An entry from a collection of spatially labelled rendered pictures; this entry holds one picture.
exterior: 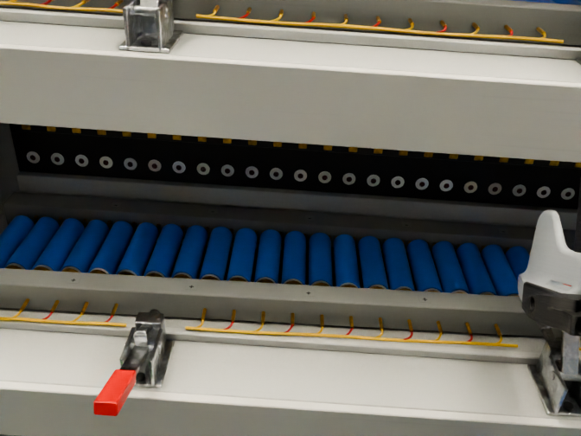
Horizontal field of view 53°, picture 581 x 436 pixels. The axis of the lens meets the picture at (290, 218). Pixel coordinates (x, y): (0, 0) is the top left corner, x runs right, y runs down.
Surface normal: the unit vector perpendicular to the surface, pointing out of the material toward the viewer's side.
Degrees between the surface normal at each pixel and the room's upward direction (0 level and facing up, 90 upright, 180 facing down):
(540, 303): 89
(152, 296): 111
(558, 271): 89
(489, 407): 21
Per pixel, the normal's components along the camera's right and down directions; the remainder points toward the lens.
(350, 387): 0.06, -0.85
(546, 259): -0.99, -0.07
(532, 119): -0.04, 0.53
